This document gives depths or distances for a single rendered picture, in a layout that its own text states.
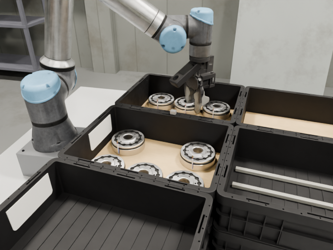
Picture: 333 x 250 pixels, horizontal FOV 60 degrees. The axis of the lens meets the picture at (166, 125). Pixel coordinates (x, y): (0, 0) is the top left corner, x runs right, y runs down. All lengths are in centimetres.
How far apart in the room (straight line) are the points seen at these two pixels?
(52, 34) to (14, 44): 362
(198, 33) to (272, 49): 206
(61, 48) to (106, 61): 280
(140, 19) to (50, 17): 31
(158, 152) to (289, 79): 230
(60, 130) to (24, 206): 36
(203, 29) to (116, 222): 63
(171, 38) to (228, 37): 274
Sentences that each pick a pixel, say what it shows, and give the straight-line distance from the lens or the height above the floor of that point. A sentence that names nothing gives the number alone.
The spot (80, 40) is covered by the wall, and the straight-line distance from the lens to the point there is 406.
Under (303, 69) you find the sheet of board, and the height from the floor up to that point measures 40.
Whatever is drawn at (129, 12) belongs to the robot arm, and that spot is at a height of 122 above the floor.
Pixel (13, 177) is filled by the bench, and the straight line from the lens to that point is 113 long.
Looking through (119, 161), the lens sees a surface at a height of 86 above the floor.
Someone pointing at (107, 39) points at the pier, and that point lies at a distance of 373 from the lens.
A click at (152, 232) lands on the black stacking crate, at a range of 68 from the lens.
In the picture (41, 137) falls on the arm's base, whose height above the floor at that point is 85.
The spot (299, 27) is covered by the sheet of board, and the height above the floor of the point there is 76.
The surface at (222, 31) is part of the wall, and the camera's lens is 353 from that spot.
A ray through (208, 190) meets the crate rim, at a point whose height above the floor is 93.
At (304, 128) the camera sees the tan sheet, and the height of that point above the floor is 83.
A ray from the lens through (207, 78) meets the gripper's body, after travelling 105.
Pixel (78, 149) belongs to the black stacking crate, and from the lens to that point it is 82.
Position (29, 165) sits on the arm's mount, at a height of 75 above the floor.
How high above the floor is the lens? 136
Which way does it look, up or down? 31 degrees down
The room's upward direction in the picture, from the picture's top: straight up
